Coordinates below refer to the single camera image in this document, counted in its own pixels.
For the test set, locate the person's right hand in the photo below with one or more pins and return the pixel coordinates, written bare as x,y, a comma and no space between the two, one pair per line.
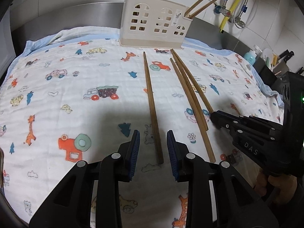
283,185

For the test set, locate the long brown chopstick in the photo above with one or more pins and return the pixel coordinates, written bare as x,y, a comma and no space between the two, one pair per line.
201,1
204,100
210,152
152,109
209,4
203,123

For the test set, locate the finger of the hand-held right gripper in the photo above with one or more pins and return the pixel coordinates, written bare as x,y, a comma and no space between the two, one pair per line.
256,134
220,120

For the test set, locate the yellow bottle brush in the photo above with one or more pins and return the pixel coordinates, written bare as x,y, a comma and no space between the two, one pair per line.
275,59

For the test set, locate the cream plastic utensil holder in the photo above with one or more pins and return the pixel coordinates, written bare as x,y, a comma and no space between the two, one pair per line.
152,19

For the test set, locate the metal water valve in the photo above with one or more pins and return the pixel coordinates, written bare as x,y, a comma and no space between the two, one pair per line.
222,10
239,21

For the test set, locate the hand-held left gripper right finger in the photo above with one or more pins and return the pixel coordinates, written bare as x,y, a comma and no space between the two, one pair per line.
172,156

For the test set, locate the white rice spatula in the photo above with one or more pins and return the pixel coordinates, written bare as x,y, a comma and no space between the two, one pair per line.
267,55

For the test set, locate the white cartoon printed cloth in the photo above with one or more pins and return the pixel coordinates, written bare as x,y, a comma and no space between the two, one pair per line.
71,99

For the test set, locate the black utensil cup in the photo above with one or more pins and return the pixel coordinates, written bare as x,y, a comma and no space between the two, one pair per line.
264,72

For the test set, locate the kitchen knives on rack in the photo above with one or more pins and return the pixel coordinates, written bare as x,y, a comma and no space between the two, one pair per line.
283,60

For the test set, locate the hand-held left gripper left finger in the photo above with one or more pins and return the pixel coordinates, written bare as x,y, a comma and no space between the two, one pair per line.
134,154

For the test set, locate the teal plastic bottle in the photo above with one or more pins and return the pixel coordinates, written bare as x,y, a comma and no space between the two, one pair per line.
250,56

